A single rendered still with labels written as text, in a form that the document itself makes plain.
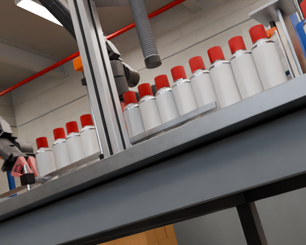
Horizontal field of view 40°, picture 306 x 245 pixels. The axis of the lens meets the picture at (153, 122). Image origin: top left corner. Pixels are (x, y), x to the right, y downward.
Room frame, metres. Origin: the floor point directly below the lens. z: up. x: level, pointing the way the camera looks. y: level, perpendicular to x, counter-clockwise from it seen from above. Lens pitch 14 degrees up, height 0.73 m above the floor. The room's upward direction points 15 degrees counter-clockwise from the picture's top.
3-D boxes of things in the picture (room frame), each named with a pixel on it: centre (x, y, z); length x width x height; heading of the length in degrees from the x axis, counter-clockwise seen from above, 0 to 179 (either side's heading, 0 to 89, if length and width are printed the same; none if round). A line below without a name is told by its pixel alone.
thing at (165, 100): (0.99, -0.05, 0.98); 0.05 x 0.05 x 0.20
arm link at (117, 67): (1.15, 0.07, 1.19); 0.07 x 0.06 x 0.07; 154
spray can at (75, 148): (1.17, 0.23, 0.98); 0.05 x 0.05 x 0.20
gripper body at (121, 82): (1.14, 0.07, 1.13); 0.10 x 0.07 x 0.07; 57
